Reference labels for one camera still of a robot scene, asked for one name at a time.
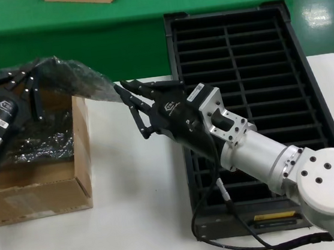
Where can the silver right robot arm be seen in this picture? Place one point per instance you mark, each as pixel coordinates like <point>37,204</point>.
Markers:
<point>279,154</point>

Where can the large open brown cardboard box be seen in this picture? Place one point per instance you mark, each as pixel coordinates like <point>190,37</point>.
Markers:
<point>42,199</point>

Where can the black slotted container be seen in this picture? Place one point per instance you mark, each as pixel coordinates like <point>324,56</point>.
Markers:
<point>174,54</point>

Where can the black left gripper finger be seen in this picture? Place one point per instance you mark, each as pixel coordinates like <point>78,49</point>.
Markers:
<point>1,78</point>
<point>36,97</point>

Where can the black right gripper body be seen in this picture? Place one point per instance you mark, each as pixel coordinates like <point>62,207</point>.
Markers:
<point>172,115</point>

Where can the crinkled silver antistatic bag bundle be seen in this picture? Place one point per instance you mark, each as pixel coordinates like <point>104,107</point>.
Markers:
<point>45,142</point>

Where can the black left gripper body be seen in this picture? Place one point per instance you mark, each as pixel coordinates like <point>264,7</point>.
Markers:
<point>2,110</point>

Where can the translucent dark antistatic bag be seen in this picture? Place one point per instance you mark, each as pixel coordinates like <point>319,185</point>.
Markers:
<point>71,78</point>

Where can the green tablecloth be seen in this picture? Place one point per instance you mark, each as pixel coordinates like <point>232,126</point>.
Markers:
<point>114,31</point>

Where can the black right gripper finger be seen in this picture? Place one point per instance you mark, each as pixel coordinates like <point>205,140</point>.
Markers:
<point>137,113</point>
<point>144,88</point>

